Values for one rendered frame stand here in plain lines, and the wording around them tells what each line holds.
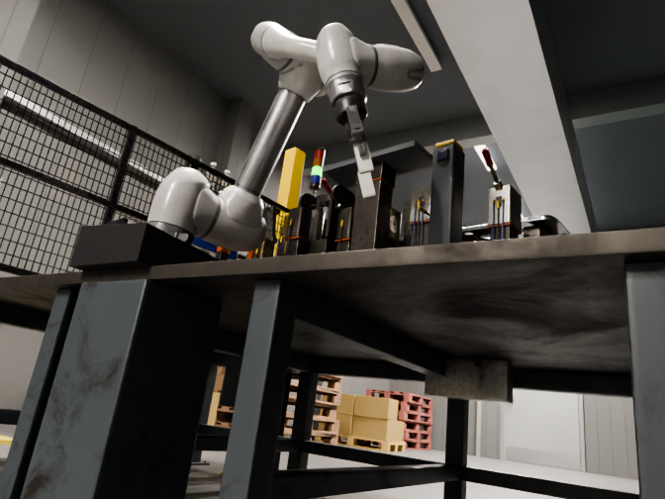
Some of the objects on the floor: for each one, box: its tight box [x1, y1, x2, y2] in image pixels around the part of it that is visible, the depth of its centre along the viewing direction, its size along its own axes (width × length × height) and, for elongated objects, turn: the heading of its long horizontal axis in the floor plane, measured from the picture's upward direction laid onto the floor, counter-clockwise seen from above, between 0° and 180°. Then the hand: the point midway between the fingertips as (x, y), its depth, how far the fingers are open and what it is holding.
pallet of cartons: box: [315, 394, 406, 452], centre depth 739 cm, size 85×119×70 cm
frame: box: [0, 260, 665, 499], centre depth 191 cm, size 256×161×66 cm, turn 78°
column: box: [20, 279, 222, 499], centre depth 143 cm, size 31×31×66 cm
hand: (367, 180), depth 111 cm, fingers open, 13 cm apart
